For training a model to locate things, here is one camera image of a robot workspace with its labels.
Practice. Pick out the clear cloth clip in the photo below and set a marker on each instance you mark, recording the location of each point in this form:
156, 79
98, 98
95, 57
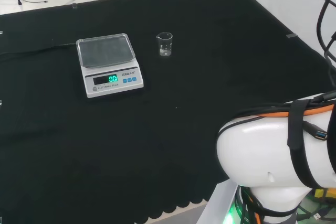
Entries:
74, 5
291, 35

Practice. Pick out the small clear glass beaker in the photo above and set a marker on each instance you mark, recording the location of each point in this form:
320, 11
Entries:
165, 45

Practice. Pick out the yellow stop button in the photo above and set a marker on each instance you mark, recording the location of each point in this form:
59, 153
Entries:
319, 193

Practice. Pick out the electronic balance with steel pan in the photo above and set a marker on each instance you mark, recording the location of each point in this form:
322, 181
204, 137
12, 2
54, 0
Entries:
113, 82

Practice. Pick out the black bench cloth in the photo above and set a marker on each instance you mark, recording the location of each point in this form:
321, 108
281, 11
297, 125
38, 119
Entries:
78, 155

